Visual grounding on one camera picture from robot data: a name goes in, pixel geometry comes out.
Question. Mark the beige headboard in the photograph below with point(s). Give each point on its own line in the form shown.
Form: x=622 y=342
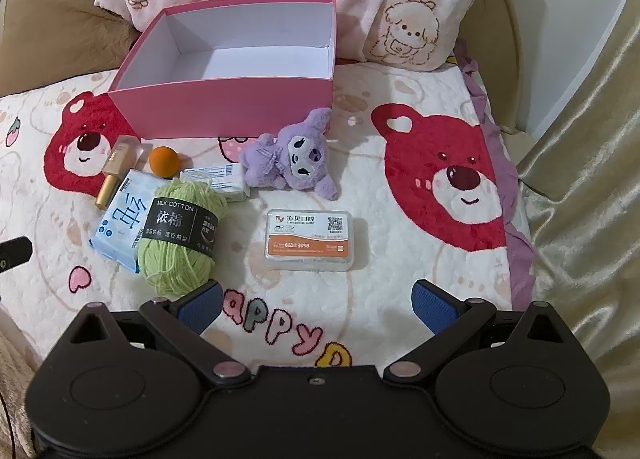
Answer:
x=507 y=39

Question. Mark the orange ball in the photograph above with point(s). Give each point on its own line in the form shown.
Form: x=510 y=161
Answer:
x=165 y=160

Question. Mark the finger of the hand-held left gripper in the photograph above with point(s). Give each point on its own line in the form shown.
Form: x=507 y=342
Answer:
x=15 y=253

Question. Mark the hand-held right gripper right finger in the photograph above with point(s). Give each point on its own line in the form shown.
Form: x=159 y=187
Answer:
x=432 y=311

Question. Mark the blue tissue packet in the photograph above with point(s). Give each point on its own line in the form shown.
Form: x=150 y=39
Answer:
x=117 y=219

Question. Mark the pink cardboard box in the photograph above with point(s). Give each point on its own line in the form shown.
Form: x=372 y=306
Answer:
x=225 y=109

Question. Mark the foundation bottle with gold cap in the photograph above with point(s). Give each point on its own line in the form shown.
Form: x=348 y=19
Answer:
x=117 y=164

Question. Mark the purple plush toy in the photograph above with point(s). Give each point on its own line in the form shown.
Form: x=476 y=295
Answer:
x=300 y=154

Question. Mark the beige striped curtain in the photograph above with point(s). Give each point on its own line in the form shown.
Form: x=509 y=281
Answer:
x=575 y=189

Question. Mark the orange white small packet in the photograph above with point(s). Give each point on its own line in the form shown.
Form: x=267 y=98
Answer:
x=312 y=244

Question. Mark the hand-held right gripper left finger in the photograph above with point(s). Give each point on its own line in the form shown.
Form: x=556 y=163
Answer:
x=202 y=308

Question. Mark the brown fleece cushion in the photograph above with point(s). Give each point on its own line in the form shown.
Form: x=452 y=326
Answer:
x=50 y=39

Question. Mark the green yarn skein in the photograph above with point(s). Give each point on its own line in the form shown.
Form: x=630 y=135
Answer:
x=175 y=259

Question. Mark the red bear printed blanket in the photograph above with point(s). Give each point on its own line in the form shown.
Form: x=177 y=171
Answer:
x=390 y=249

